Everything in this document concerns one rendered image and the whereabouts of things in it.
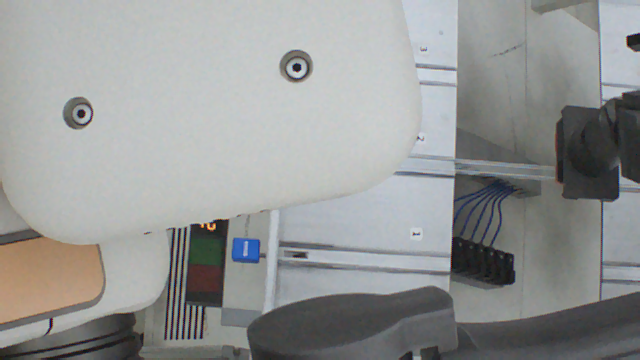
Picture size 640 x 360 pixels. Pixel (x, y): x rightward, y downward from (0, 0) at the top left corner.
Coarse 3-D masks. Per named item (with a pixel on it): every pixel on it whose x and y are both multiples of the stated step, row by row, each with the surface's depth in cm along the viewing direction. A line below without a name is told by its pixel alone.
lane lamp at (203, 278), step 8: (192, 264) 124; (192, 272) 123; (200, 272) 123; (208, 272) 123; (216, 272) 123; (192, 280) 123; (200, 280) 123; (208, 280) 123; (216, 280) 123; (192, 288) 123; (200, 288) 123; (208, 288) 123; (216, 288) 123
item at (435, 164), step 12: (408, 156) 125; (420, 156) 125; (408, 168) 125; (420, 168) 125; (432, 168) 125; (444, 168) 125; (456, 168) 125; (468, 168) 125; (480, 168) 125; (492, 168) 125; (504, 168) 125; (516, 168) 125; (528, 168) 125; (540, 168) 125; (552, 168) 125; (552, 180) 126; (624, 180) 125
